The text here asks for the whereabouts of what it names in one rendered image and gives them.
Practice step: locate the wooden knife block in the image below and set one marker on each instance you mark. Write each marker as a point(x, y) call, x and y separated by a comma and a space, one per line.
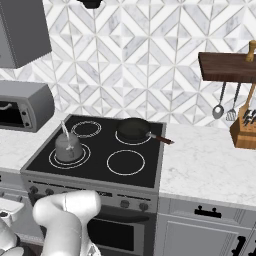
point(245, 135)

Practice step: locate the hanging wooden spatula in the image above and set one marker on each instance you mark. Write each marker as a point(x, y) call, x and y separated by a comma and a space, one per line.
point(246, 108)

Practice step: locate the grey toaster oven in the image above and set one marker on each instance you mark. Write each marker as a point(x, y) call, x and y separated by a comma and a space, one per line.
point(36, 106)

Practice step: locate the dark stove knob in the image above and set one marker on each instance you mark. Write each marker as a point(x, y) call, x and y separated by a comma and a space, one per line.
point(49, 191)
point(125, 204)
point(143, 206)
point(33, 190)

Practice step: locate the grey cupboard door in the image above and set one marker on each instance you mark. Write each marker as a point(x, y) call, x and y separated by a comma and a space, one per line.
point(193, 240)
point(252, 243)

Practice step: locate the grey drawer front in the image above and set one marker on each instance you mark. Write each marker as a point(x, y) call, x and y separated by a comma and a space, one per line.
point(11, 181)
point(180, 210)

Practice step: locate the hanging metal slotted spatula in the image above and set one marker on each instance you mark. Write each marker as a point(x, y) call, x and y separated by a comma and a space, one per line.
point(231, 115)

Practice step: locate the black round fixture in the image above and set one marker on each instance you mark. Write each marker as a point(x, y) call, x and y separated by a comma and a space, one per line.
point(90, 3)

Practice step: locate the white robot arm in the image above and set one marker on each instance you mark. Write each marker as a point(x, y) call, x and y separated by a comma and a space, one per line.
point(66, 220)

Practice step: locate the grey kettle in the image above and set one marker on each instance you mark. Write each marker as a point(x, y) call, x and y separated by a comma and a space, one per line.
point(68, 148)

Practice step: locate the dark wooden wall shelf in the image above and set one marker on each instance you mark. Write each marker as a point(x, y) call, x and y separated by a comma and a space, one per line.
point(226, 68)

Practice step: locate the black hob stove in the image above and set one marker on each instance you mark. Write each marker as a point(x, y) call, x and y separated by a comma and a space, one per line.
point(100, 156)

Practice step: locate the oven door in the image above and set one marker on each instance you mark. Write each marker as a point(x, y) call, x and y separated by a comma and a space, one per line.
point(116, 233)

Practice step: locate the wooden grinder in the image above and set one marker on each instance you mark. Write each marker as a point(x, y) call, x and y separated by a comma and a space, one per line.
point(251, 51)

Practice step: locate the black frying pan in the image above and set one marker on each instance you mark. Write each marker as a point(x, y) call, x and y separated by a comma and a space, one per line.
point(133, 129)

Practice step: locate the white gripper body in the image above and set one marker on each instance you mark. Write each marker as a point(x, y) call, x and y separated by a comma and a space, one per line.
point(12, 205)

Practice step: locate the grey range hood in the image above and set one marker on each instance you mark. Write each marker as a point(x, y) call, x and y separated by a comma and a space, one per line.
point(23, 30)

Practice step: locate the hanging metal ladle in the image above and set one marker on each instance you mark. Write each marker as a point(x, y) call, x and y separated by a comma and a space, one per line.
point(218, 111)

